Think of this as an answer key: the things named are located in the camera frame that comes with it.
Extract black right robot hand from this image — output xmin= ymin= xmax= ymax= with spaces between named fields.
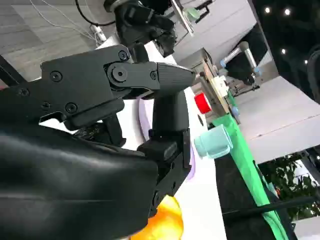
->
xmin=0 ymin=43 xmax=197 ymax=240

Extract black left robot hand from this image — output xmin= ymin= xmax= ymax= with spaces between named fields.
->
xmin=115 ymin=0 xmax=178 ymax=58

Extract orange and white bread roll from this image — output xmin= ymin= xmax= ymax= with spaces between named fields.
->
xmin=129 ymin=195 xmax=185 ymax=240

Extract white power strip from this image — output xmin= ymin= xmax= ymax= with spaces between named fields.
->
xmin=89 ymin=24 xmax=107 ymax=42

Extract lilac plate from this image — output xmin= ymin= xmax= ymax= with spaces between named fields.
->
xmin=136 ymin=96 xmax=197 ymax=181

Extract red cylinder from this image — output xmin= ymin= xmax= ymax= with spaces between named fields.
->
xmin=194 ymin=92 xmax=213 ymax=114

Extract wooden workbench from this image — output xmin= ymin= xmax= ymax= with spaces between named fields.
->
xmin=197 ymin=48 xmax=242 ymax=125

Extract pale green mug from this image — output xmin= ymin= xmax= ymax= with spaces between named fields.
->
xmin=193 ymin=124 xmax=234 ymax=160

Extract green cloth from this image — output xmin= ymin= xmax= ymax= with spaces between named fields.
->
xmin=211 ymin=114 xmax=290 ymax=240

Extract thin black bar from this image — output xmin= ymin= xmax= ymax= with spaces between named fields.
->
xmin=222 ymin=196 xmax=316 ymax=216

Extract green plant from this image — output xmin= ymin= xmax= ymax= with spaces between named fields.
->
xmin=258 ymin=153 xmax=320 ymax=222

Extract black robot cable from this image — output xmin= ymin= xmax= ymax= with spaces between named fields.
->
xmin=74 ymin=0 xmax=117 ymax=27

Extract thin white cables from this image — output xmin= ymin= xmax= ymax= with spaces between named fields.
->
xmin=29 ymin=0 xmax=101 ymax=41

